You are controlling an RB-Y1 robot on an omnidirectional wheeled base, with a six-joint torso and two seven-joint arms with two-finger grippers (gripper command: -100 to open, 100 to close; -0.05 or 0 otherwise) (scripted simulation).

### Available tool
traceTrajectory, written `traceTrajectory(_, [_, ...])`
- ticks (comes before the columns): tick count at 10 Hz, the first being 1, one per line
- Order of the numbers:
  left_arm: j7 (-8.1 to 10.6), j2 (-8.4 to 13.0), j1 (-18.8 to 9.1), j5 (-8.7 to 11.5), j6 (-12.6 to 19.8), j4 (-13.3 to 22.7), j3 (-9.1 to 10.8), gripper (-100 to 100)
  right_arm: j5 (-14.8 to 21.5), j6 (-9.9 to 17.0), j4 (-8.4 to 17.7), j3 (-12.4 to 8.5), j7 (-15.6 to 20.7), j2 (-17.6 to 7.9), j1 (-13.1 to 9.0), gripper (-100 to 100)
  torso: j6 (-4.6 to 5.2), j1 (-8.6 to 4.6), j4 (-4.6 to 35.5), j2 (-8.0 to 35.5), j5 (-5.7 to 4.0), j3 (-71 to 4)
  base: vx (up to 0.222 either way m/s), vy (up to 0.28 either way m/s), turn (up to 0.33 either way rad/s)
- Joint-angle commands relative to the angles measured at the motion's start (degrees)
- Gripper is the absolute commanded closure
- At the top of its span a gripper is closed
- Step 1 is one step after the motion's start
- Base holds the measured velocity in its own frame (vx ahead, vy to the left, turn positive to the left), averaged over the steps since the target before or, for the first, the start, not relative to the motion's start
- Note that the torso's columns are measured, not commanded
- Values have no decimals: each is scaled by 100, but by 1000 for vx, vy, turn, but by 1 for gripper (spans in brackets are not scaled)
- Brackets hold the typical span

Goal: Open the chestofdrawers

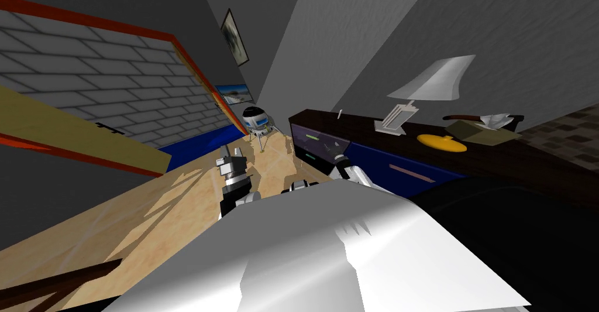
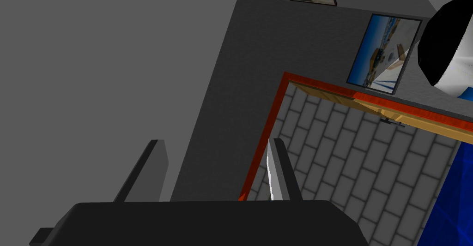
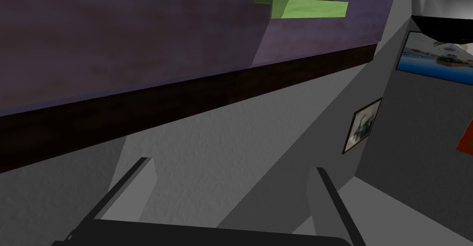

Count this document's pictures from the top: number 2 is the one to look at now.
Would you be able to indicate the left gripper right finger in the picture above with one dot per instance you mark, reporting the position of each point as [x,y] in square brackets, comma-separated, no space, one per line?
[281,176]

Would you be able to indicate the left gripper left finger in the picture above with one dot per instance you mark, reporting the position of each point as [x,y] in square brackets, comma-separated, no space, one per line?
[149,172]

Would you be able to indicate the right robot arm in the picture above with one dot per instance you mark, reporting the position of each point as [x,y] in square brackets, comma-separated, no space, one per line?
[441,43]

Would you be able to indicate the tan wooden door leaf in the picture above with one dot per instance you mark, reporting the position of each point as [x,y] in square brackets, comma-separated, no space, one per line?
[371,107]

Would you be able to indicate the blue flat panel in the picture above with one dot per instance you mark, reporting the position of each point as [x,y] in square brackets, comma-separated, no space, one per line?
[452,205]

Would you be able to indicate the blue framed wall picture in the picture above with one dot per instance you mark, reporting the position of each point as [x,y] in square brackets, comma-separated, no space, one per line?
[380,52]

